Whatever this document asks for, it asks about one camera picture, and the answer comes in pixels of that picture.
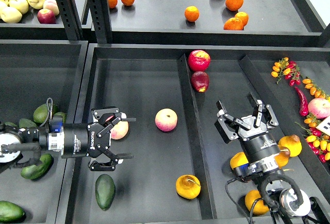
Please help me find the green avocado far left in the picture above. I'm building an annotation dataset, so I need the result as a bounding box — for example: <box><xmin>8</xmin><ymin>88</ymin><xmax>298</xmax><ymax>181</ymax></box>
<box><xmin>4</xmin><ymin>122</ymin><xmax>18</xmax><ymax>127</ymax></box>

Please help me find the black left tray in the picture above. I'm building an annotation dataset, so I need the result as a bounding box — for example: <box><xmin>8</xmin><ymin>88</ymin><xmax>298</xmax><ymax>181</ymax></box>
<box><xmin>1</xmin><ymin>40</ymin><xmax>88</xmax><ymax>223</ymax></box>

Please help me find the black perforated post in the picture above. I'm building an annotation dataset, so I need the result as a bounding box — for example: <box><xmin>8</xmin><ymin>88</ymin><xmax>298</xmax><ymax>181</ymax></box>
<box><xmin>88</xmin><ymin>0</ymin><xmax>113</xmax><ymax>44</ymax></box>
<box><xmin>56</xmin><ymin>0</ymin><xmax>83</xmax><ymax>41</ymax></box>

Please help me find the dark green avocado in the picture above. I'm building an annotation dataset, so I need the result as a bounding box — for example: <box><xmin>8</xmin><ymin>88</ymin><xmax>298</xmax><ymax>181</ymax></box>
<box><xmin>19</xmin><ymin>118</ymin><xmax>38</xmax><ymax>128</ymax></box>
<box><xmin>95</xmin><ymin>174</ymin><xmax>116</xmax><ymax>211</ymax></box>

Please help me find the red chili pepper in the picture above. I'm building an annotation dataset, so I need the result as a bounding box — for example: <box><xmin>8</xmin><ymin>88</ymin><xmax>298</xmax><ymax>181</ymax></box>
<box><xmin>294</xmin><ymin>87</ymin><xmax>309</xmax><ymax>117</ymax></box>

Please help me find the black middle tray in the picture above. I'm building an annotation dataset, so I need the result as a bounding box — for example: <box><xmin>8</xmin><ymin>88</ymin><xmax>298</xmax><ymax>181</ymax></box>
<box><xmin>65</xmin><ymin>44</ymin><xmax>329</xmax><ymax>223</ymax></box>

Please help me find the large orange right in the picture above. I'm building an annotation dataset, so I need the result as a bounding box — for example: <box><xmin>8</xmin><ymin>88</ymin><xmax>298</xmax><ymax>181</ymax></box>
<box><xmin>225</xmin><ymin>0</ymin><xmax>244</xmax><ymax>11</ymax></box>

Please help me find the black perforated post right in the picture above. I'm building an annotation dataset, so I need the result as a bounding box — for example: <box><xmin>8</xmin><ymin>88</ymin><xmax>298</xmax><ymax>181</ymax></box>
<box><xmin>88</xmin><ymin>0</ymin><xmax>113</xmax><ymax>44</ymax></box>

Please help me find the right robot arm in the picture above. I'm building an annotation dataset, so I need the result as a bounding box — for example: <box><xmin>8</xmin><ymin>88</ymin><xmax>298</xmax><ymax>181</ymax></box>
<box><xmin>214</xmin><ymin>93</ymin><xmax>329</xmax><ymax>223</ymax></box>

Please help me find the yellow pear bottom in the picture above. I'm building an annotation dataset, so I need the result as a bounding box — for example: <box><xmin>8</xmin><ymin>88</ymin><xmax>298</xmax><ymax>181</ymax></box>
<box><xmin>244</xmin><ymin>189</ymin><xmax>269</xmax><ymax>215</ymax></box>

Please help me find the black tray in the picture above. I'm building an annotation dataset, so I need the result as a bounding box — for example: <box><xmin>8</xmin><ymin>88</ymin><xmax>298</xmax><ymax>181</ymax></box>
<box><xmin>1</xmin><ymin>40</ymin><xmax>88</xmax><ymax>223</ymax></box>
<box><xmin>65</xmin><ymin>44</ymin><xmax>329</xmax><ymax>223</ymax></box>

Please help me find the black perforated post left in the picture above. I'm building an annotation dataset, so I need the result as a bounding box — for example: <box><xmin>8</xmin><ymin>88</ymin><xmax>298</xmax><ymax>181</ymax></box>
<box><xmin>56</xmin><ymin>0</ymin><xmax>83</xmax><ymax>41</ymax></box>

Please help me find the black upper right shelf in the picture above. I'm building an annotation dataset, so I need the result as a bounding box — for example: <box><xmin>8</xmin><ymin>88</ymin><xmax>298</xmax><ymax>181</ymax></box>
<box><xmin>110</xmin><ymin>0</ymin><xmax>329</xmax><ymax>47</ymax></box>

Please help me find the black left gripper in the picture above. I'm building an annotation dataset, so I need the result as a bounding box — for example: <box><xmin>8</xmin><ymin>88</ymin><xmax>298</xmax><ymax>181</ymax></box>
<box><xmin>62</xmin><ymin>107</ymin><xmax>136</xmax><ymax>171</ymax></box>

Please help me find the black upper left shelf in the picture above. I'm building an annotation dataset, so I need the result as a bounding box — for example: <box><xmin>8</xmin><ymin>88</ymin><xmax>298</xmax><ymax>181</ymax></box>
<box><xmin>1</xmin><ymin>0</ymin><xmax>92</xmax><ymax>40</ymax></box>

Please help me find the pink apple left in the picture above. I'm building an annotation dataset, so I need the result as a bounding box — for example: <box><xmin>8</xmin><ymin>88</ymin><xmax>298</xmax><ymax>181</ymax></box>
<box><xmin>110</xmin><ymin>121</ymin><xmax>129</xmax><ymax>140</ymax></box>

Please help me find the pink peach right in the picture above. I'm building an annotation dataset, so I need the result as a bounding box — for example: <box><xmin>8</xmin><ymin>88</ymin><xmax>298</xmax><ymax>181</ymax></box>
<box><xmin>308</xmin><ymin>98</ymin><xmax>329</xmax><ymax>119</ymax></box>

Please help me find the white label card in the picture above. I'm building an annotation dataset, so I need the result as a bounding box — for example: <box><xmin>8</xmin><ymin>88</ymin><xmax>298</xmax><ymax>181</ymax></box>
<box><xmin>316</xmin><ymin>116</ymin><xmax>330</xmax><ymax>136</ymax></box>

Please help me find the red apple on shelf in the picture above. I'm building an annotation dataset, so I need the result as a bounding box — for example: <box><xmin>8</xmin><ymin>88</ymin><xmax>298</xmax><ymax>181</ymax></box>
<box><xmin>37</xmin><ymin>9</ymin><xmax>56</xmax><ymax>24</ymax></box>

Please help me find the dark red apple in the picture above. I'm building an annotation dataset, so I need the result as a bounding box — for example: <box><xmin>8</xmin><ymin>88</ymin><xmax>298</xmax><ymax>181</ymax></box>
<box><xmin>190</xmin><ymin>71</ymin><xmax>209</xmax><ymax>93</ymax></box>

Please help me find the bright red apple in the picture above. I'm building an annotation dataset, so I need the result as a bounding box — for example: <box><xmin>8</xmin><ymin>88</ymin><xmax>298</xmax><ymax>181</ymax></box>
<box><xmin>188</xmin><ymin>50</ymin><xmax>211</xmax><ymax>72</ymax></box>

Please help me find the green avocado top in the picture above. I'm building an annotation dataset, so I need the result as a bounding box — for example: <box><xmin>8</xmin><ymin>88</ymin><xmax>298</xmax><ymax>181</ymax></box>
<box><xmin>33</xmin><ymin>104</ymin><xmax>48</xmax><ymax>125</ymax></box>

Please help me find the cherry tomato bunch upper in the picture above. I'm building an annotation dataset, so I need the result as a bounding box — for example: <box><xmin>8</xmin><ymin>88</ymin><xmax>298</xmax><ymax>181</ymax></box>
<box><xmin>271</xmin><ymin>57</ymin><xmax>301</xmax><ymax>87</ymax></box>

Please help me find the orange centre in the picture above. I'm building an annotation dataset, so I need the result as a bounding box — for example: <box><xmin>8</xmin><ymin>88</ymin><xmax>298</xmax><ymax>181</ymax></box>
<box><xmin>184</xmin><ymin>6</ymin><xmax>200</xmax><ymax>22</ymax></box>

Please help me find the pink apple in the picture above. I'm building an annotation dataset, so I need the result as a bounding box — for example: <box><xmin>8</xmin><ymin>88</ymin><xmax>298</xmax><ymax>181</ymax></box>
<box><xmin>155</xmin><ymin>108</ymin><xmax>177</xmax><ymax>132</ymax></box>
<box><xmin>110</xmin><ymin>121</ymin><xmax>129</xmax><ymax>140</ymax></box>

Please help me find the orange cherry tomato bunch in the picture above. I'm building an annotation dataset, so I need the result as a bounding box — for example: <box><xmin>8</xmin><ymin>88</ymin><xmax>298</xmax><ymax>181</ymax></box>
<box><xmin>302</xmin><ymin>78</ymin><xmax>329</xmax><ymax>100</ymax></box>

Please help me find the orange front right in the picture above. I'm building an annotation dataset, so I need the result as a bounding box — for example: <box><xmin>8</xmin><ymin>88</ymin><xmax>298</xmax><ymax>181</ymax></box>
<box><xmin>223</xmin><ymin>18</ymin><xmax>244</xmax><ymax>30</ymax></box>

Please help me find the green avocado lower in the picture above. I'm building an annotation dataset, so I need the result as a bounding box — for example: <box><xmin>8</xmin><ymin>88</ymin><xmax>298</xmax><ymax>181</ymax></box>
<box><xmin>21</xmin><ymin>153</ymin><xmax>54</xmax><ymax>180</ymax></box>

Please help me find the green avocado bottom left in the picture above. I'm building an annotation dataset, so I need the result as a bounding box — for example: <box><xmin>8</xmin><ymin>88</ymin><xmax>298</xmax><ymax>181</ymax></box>
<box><xmin>1</xmin><ymin>201</ymin><xmax>25</xmax><ymax>223</ymax></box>

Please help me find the orange behind front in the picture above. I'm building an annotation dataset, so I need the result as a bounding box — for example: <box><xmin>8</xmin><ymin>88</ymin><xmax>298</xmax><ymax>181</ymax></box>
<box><xmin>235</xmin><ymin>11</ymin><xmax>249</xmax><ymax>26</ymax></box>

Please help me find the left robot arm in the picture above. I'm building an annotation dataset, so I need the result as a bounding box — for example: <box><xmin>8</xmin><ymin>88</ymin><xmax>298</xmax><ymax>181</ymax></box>
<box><xmin>1</xmin><ymin>98</ymin><xmax>136</xmax><ymax>171</ymax></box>

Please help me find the yellow pear with stem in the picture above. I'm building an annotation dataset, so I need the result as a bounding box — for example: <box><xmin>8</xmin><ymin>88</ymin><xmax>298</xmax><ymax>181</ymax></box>
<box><xmin>274</xmin><ymin>145</ymin><xmax>290</xmax><ymax>168</ymax></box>

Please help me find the cherry tomato bunch lower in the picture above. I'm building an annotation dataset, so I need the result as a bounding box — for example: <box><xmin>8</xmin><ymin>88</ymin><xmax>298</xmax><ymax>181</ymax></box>
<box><xmin>296</xmin><ymin>113</ymin><xmax>329</xmax><ymax>163</ymax></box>

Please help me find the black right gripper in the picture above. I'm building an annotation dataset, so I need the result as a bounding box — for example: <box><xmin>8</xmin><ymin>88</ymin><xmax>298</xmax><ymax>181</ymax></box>
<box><xmin>214</xmin><ymin>92</ymin><xmax>279</xmax><ymax>163</ymax></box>

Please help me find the pink apple centre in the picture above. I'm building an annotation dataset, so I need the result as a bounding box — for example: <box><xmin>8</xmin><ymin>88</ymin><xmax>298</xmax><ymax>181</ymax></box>
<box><xmin>155</xmin><ymin>108</ymin><xmax>177</xmax><ymax>132</ymax></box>

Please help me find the black shelf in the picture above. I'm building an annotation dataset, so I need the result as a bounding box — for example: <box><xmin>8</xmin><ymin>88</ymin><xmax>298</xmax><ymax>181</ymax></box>
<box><xmin>110</xmin><ymin>0</ymin><xmax>329</xmax><ymax>47</ymax></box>
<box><xmin>1</xmin><ymin>0</ymin><xmax>92</xmax><ymax>40</ymax></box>

